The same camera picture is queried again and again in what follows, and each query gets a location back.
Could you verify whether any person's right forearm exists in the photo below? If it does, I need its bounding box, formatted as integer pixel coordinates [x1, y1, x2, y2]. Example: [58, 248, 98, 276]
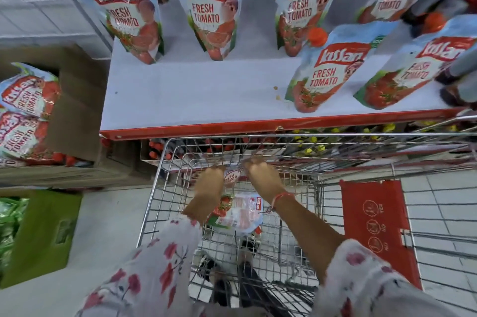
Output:
[271, 196, 346, 281]

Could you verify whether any person's right hand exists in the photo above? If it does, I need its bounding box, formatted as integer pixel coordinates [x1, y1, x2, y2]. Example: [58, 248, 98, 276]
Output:
[241, 158, 287, 207]

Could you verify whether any row of red-capped sauce bottles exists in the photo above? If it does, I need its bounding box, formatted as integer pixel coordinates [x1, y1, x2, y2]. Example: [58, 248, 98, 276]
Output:
[147, 136, 281, 162]

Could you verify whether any person's left forearm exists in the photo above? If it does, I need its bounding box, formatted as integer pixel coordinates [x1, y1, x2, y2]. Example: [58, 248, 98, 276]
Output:
[181, 196, 221, 225]

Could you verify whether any red thread bracelet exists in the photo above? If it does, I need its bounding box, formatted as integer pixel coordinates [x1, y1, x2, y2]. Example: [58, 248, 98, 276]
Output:
[264, 192, 296, 215]

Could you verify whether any pile of green packets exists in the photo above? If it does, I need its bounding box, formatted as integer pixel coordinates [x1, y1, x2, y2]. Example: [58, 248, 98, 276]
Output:
[0, 197, 30, 274]

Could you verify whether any brown cardboard box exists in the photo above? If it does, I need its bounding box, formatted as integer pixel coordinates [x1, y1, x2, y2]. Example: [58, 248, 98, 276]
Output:
[0, 44, 153, 190]

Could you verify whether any green cardboard box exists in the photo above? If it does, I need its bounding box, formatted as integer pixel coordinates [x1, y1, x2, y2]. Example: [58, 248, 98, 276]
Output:
[0, 189, 83, 289]

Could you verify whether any black shoe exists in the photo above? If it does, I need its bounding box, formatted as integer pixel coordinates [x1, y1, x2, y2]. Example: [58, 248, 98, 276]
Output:
[237, 239, 285, 317]
[198, 256, 233, 308]

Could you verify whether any red plastic cart seat flap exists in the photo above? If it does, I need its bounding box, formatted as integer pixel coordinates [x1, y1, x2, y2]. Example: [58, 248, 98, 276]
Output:
[340, 179, 423, 290]

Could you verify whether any metal wire shopping cart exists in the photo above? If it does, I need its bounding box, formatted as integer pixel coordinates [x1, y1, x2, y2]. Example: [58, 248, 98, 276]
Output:
[136, 116, 477, 317]

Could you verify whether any tomato ketchup pouch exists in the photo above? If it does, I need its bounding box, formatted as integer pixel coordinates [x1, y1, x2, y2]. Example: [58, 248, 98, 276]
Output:
[206, 192, 264, 235]
[0, 110, 51, 161]
[0, 62, 61, 121]
[224, 166, 247, 189]
[0, 152, 94, 169]

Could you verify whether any white shelf with red edge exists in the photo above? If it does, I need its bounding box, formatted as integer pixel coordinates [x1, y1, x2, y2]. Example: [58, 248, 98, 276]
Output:
[99, 0, 477, 141]

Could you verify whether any white floral shirt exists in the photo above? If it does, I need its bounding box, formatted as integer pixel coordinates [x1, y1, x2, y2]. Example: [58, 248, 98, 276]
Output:
[75, 214, 460, 317]

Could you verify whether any grey metal shelf upright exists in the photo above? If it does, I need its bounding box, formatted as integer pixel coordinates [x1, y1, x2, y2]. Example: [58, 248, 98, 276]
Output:
[39, 0, 114, 53]

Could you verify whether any row of yellow-capped bottles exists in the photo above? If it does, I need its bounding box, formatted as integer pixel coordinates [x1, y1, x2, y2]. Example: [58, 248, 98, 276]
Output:
[291, 122, 471, 158]

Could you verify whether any person's left hand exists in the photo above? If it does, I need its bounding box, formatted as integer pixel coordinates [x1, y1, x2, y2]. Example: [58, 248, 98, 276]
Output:
[193, 165, 226, 207]

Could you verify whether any group of shelved ketchup packs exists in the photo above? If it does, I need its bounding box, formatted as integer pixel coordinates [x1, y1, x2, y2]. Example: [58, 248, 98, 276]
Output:
[56, 0, 477, 113]

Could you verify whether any dark sauce bottle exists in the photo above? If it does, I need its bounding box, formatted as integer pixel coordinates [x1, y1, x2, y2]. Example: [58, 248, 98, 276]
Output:
[435, 44, 477, 85]
[440, 81, 477, 109]

